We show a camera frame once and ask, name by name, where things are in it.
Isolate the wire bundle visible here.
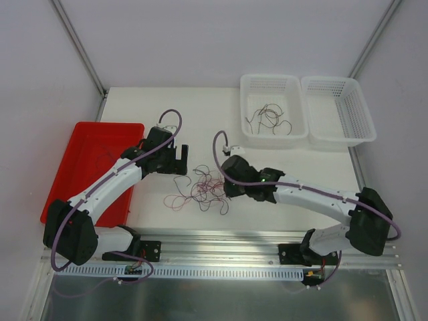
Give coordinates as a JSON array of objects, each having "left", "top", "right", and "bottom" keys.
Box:
[{"left": 163, "top": 164, "right": 231, "bottom": 217}]

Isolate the dark purple single wire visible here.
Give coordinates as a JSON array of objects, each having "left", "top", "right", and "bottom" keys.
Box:
[{"left": 93, "top": 143, "right": 121, "bottom": 175}]

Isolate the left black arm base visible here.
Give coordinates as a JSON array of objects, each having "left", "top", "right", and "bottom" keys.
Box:
[{"left": 102, "top": 238, "right": 162, "bottom": 262}]

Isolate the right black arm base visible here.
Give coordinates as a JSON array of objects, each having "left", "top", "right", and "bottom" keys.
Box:
[{"left": 278, "top": 243, "right": 338, "bottom": 267}]

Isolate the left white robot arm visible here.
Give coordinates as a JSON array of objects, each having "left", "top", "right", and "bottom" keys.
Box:
[{"left": 43, "top": 126, "right": 189, "bottom": 265}]

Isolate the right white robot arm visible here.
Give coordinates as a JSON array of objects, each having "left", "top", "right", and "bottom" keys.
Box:
[{"left": 221, "top": 155, "right": 394, "bottom": 267}]

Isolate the red plastic tray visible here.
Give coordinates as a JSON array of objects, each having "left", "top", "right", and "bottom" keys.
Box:
[{"left": 40, "top": 122, "right": 144, "bottom": 223}]

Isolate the left white plastic basket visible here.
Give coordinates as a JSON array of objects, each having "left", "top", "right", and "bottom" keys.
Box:
[{"left": 239, "top": 74, "right": 309, "bottom": 146}]

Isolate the white plastic basket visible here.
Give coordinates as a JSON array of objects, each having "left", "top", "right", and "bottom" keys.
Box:
[
  {"left": 301, "top": 76, "right": 377, "bottom": 150},
  {"left": 239, "top": 74, "right": 309, "bottom": 146}
]

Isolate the right white plastic basket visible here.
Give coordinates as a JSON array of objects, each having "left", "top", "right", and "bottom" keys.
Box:
[{"left": 301, "top": 76, "right": 377, "bottom": 150}]

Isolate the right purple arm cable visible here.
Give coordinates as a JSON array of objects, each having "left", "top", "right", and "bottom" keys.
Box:
[{"left": 213, "top": 130, "right": 402, "bottom": 291}]

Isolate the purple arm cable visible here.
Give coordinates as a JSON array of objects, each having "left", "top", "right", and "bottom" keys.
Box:
[
  {"left": 213, "top": 130, "right": 402, "bottom": 291},
  {"left": 50, "top": 108, "right": 183, "bottom": 288}
]

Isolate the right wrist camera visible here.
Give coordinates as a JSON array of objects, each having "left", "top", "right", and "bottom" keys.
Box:
[{"left": 222, "top": 145, "right": 245, "bottom": 156}]

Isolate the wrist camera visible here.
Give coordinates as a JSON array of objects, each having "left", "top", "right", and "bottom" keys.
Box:
[
  {"left": 157, "top": 124, "right": 178, "bottom": 133},
  {"left": 222, "top": 145, "right": 245, "bottom": 156}
]

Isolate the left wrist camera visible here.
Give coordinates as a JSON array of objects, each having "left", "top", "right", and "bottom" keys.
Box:
[{"left": 157, "top": 124, "right": 178, "bottom": 133}]

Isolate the aluminium table rail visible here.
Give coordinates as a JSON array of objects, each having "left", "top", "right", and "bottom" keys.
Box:
[{"left": 41, "top": 229, "right": 401, "bottom": 268}]

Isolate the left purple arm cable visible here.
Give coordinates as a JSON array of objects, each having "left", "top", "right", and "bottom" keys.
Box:
[{"left": 50, "top": 108, "right": 183, "bottom": 288}]

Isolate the white slotted cable duct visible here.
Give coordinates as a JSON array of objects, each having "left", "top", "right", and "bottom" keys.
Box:
[{"left": 61, "top": 263, "right": 304, "bottom": 282}]

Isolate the left aluminium frame post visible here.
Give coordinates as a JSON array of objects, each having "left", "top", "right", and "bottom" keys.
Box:
[{"left": 49, "top": 0, "right": 108, "bottom": 98}]

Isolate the aluminium frame post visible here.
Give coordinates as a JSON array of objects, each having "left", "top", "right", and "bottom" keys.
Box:
[
  {"left": 348, "top": 0, "right": 404, "bottom": 79},
  {"left": 49, "top": 0, "right": 108, "bottom": 98}
]

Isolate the right aluminium frame post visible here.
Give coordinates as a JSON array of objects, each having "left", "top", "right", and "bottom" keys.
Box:
[{"left": 348, "top": 0, "right": 404, "bottom": 79}]

